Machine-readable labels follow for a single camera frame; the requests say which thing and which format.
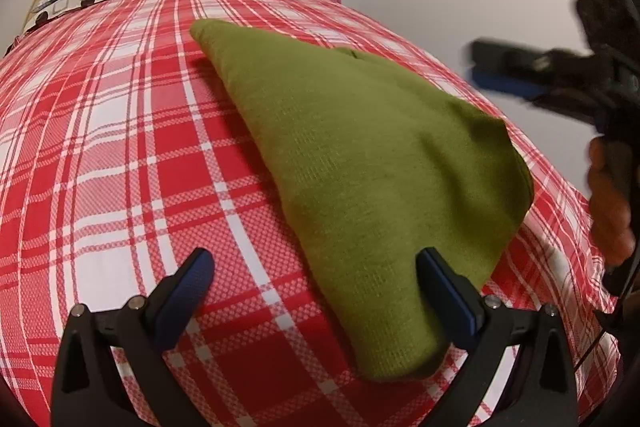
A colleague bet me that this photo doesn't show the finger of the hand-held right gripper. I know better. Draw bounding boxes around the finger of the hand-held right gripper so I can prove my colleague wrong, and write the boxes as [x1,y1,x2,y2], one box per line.
[467,38,601,128]

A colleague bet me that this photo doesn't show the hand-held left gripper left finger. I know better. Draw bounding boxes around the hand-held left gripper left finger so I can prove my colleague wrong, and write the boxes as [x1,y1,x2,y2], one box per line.
[50,248,216,427]

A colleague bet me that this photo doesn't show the green knit sweater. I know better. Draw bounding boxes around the green knit sweater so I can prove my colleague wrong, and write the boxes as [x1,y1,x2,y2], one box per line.
[190,18,535,382]

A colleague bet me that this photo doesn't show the person's right hand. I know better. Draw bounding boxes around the person's right hand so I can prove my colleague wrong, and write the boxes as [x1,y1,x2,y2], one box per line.
[586,137,636,268]

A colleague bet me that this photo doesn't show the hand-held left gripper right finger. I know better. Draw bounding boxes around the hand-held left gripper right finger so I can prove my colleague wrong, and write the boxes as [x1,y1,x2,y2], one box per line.
[416,247,581,427]

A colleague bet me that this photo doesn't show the red plaid bed sheet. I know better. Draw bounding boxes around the red plaid bed sheet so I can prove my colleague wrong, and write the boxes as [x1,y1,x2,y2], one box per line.
[0,0,623,427]

